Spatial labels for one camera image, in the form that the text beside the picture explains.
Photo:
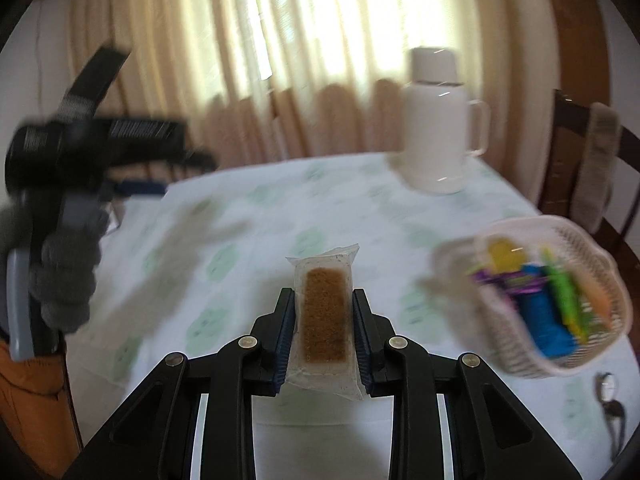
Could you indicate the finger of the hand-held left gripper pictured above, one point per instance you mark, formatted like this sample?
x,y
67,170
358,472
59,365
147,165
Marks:
x,y
140,189
195,160

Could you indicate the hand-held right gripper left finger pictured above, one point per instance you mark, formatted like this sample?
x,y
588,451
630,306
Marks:
x,y
286,340

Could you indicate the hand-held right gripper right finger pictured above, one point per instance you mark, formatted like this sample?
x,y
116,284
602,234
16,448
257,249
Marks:
x,y
361,340

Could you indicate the clear-wrapped brown cake bar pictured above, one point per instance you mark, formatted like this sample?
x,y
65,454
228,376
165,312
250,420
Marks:
x,y
325,320

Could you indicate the cream plastic basket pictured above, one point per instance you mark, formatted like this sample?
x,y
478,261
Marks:
x,y
515,355

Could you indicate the yellow jelly cup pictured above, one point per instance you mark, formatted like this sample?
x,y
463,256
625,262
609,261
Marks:
x,y
505,255

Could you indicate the purple candy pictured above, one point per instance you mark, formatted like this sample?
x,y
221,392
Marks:
x,y
525,280

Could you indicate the bright blue snack packet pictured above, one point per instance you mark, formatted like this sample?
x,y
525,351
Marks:
x,y
545,320

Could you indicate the green snack packet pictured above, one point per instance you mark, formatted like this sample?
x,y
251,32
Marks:
x,y
565,295

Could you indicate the person's left forearm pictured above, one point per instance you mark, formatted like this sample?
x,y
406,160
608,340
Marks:
x,y
30,410

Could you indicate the person's left hand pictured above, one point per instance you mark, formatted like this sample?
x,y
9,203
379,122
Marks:
x,y
65,280

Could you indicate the white tablecloth green cloud print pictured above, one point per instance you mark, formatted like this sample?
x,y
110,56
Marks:
x,y
250,240

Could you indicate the beige patterned curtain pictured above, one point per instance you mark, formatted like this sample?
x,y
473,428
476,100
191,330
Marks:
x,y
300,35

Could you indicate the white thermos jug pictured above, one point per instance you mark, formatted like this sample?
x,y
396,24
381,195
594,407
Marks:
x,y
435,135

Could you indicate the dark wooden chair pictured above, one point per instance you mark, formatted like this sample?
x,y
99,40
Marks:
x,y
565,160

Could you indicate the grey furry chair cushion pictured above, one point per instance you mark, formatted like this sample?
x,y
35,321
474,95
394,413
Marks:
x,y
595,170

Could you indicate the brown wooden door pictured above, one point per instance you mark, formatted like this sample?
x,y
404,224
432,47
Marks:
x,y
580,35

